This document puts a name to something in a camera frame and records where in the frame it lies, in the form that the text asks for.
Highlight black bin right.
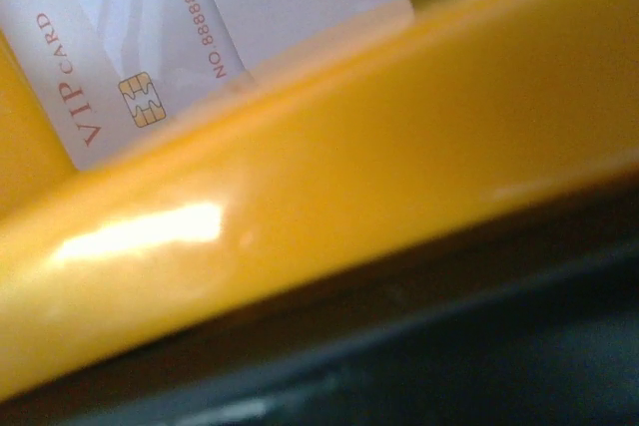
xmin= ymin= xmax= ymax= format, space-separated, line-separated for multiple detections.
xmin=1 ymin=174 xmax=638 ymax=425

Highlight pink patterned cards in bin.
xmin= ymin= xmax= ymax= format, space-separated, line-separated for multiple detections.
xmin=1 ymin=0 xmax=406 ymax=170

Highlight yellow plastic bin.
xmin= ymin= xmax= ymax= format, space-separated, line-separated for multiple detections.
xmin=1 ymin=0 xmax=638 ymax=399

